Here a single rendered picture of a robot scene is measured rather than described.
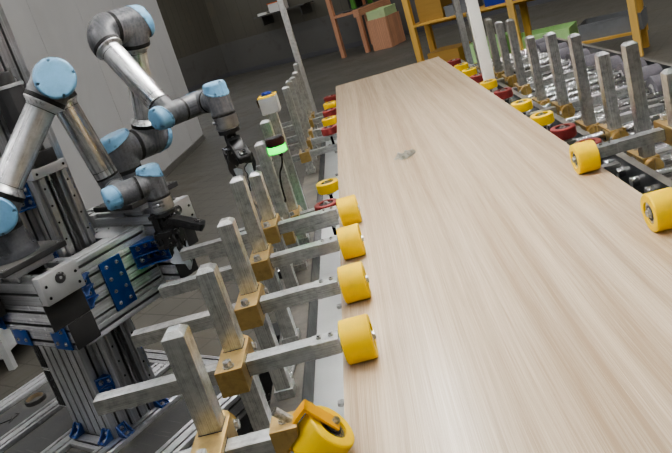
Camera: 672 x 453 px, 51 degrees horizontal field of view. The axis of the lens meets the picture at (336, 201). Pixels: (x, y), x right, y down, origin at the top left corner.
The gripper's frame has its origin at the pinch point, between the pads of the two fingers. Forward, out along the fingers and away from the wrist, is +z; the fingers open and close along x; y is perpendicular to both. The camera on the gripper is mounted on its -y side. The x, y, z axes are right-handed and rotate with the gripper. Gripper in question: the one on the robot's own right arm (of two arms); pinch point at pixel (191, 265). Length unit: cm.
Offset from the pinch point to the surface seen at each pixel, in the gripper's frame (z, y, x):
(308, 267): 12.7, -35.8, -2.8
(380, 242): -7, -63, 45
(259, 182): -25.6, -34.0, 22.7
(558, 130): -8, -125, -8
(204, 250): -11.9, -13.6, 26.5
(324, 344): -13, -50, 102
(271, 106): -35, -34, -52
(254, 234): -19, -33, 48
